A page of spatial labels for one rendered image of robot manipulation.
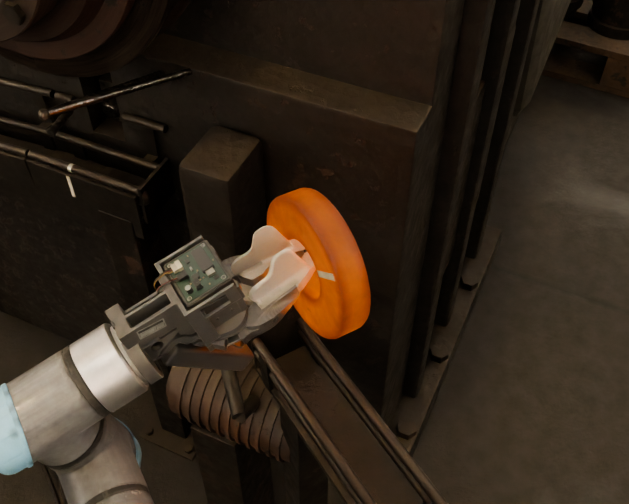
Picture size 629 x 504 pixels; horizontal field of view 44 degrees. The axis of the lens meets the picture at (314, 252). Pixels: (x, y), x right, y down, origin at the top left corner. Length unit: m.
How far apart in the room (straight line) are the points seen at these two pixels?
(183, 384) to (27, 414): 0.43
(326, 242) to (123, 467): 0.30
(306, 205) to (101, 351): 0.23
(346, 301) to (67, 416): 0.27
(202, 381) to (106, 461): 0.35
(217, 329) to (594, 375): 1.23
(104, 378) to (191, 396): 0.42
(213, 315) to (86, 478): 0.21
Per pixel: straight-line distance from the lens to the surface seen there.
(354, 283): 0.72
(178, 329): 0.73
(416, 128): 0.94
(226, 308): 0.73
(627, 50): 2.57
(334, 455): 0.86
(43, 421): 0.74
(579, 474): 1.71
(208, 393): 1.12
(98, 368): 0.72
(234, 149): 1.02
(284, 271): 0.73
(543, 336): 1.87
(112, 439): 0.81
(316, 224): 0.72
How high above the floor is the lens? 1.46
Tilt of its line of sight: 48 degrees down
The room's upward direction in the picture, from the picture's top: straight up
